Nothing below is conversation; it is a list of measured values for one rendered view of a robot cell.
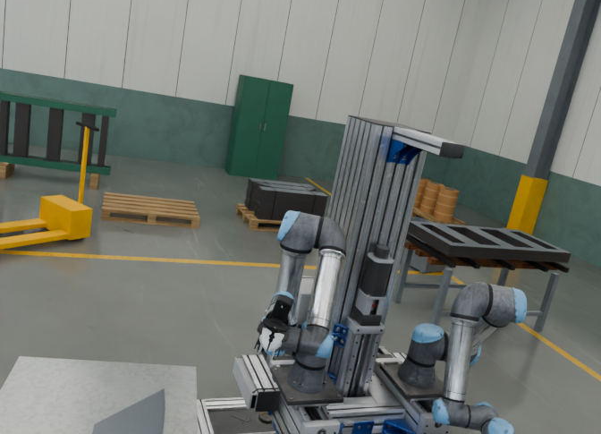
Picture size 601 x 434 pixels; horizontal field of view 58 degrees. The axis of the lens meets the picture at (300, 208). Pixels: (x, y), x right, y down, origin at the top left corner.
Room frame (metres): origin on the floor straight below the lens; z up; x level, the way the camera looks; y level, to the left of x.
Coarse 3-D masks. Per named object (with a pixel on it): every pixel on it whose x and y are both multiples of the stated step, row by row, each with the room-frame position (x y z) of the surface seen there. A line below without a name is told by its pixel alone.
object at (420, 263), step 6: (432, 222) 7.14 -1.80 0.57; (420, 240) 6.73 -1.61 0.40; (402, 252) 6.91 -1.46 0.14; (414, 252) 6.77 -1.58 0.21; (402, 258) 6.90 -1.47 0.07; (414, 258) 6.75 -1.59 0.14; (420, 258) 6.68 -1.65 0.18; (426, 258) 6.62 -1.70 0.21; (414, 264) 6.73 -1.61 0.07; (420, 264) 6.66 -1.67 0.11; (426, 264) 6.60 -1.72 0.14; (420, 270) 6.64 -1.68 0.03; (426, 270) 6.61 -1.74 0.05; (432, 270) 6.69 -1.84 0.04; (438, 270) 6.78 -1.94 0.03
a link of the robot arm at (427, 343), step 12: (420, 324) 2.06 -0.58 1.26; (432, 324) 2.07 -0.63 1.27; (420, 336) 1.98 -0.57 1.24; (432, 336) 1.97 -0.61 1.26; (444, 336) 2.00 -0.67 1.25; (420, 348) 1.97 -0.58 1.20; (432, 348) 1.97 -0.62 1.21; (444, 348) 1.97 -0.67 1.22; (420, 360) 1.97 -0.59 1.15; (432, 360) 1.98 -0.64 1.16
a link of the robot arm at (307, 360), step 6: (306, 324) 1.83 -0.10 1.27; (294, 354) 1.79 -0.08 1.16; (300, 354) 1.79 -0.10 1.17; (306, 354) 1.78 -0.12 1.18; (300, 360) 1.79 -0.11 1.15; (306, 360) 1.78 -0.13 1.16; (312, 360) 1.78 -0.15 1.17; (318, 360) 1.78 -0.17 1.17; (324, 360) 1.80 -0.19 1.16; (312, 366) 1.78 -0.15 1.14; (318, 366) 1.78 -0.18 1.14
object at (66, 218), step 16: (96, 128) 5.61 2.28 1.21; (80, 176) 5.70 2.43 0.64; (80, 192) 5.68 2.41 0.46; (48, 208) 5.52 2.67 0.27; (64, 208) 5.37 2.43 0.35; (80, 208) 5.45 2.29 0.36; (0, 224) 5.21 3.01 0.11; (16, 224) 5.30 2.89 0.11; (32, 224) 5.39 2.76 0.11; (48, 224) 5.51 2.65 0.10; (64, 224) 5.36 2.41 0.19; (80, 224) 5.42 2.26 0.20; (0, 240) 4.80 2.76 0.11; (16, 240) 4.87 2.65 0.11; (32, 240) 4.97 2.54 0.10; (48, 240) 5.11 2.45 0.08
